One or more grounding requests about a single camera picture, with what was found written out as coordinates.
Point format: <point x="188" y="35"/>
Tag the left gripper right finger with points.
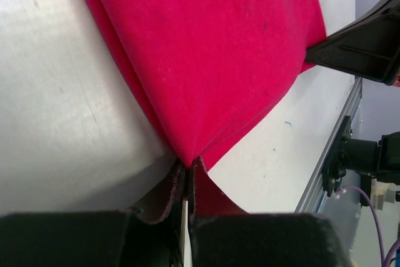
<point x="216" y="223"/>

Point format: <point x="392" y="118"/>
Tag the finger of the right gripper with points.
<point x="368" y="47"/>

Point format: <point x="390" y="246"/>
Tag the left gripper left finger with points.
<point x="154" y="231"/>

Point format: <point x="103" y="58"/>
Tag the pink red t shirt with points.
<point x="205" y="72"/>

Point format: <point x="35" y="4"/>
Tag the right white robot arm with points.
<point x="373" y="160"/>

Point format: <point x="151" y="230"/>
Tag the aluminium mounting rail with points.
<point x="319" y="196"/>

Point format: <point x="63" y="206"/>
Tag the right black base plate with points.
<point x="333" y="167"/>

